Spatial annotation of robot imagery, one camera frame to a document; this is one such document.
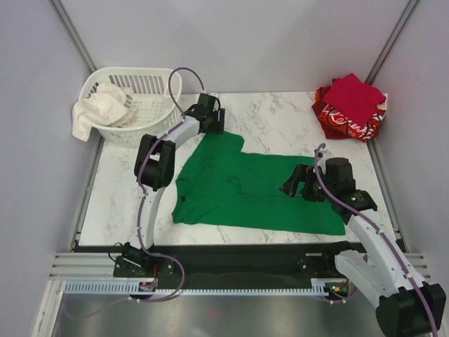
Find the right aluminium frame post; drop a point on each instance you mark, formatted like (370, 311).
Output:
(395, 34)

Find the white slotted cable duct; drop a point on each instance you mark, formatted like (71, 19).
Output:
(133, 287)

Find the left aluminium frame post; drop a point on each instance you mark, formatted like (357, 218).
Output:
(69, 27)

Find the red printed folded t-shirt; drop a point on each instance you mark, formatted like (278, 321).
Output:
(337, 127)

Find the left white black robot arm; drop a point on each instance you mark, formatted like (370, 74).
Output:
(155, 163)

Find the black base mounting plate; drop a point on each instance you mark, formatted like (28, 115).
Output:
(251, 279)

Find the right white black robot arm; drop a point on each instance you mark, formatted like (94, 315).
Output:
(405, 303)

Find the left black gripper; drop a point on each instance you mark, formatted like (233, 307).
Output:
(217, 128)

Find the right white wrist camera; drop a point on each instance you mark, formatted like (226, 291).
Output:
(324, 155)

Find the folded crimson red t-shirt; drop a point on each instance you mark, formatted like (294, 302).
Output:
(356, 100)

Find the green t-shirt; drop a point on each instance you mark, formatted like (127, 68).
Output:
(222, 185)

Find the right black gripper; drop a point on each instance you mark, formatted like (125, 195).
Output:
(302, 173)

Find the aluminium frame post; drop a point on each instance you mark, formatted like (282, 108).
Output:
(395, 34)
(69, 27)

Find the white cream t-shirt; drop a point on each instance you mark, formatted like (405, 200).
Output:
(109, 106)

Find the white plastic laundry basket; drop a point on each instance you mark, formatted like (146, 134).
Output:
(155, 93)

